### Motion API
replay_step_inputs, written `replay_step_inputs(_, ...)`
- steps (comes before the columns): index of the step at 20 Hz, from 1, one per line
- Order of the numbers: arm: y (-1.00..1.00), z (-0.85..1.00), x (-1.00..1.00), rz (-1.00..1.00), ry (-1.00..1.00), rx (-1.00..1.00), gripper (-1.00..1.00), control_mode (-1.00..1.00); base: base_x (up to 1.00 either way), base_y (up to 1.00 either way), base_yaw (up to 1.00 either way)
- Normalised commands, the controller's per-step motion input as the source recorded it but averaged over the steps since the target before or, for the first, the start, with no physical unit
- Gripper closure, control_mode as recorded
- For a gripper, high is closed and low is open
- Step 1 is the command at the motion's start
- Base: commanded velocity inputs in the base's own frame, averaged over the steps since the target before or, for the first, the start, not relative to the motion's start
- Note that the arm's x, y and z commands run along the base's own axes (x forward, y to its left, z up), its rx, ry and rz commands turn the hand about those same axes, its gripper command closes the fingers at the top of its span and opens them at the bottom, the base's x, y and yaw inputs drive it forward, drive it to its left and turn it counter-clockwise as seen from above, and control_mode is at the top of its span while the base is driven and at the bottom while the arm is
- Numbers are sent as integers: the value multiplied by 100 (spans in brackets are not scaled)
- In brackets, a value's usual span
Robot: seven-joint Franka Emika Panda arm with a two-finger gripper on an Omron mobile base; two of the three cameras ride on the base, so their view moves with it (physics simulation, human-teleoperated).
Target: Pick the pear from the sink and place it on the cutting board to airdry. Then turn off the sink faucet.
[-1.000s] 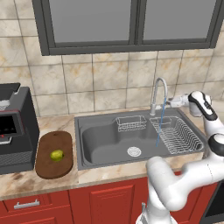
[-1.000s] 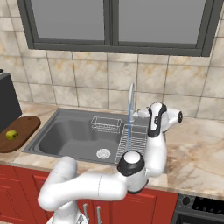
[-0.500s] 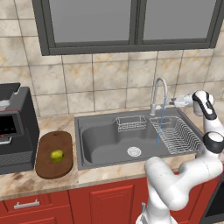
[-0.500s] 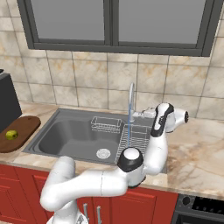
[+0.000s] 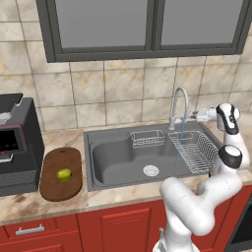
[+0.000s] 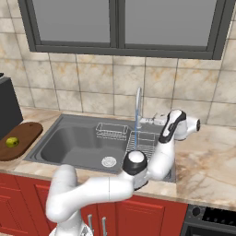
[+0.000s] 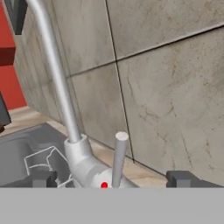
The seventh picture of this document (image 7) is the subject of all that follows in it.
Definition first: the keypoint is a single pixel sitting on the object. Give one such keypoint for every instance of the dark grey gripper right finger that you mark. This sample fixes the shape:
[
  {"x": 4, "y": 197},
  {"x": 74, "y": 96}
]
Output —
[{"x": 179, "y": 178}]

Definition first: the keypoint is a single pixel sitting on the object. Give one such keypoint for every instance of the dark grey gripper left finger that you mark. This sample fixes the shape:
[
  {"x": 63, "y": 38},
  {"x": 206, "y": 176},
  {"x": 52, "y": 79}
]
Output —
[{"x": 43, "y": 178}]

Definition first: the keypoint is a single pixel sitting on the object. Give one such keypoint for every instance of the grey sink basin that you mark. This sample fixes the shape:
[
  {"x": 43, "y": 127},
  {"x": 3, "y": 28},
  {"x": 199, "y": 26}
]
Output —
[{"x": 17, "y": 145}]

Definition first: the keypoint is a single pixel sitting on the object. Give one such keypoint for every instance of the silver sink faucet spout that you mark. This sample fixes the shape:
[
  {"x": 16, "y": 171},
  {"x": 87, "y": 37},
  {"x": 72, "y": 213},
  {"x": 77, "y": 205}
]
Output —
[{"x": 55, "y": 73}]

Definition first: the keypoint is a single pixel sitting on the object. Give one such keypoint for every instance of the dark grey block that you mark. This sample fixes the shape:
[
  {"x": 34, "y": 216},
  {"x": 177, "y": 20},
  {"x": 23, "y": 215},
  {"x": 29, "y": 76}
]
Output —
[{"x": 4, "y": 115}]

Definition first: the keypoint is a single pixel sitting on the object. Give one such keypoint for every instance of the red cupboard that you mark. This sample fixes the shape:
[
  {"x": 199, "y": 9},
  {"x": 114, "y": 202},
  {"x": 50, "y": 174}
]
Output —
[{"x": 10, "y": 84}]

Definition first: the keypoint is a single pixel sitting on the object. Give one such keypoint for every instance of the dark grey angular fitting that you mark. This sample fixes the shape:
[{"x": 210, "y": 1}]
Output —
[{"x": 17, "y": 14}]

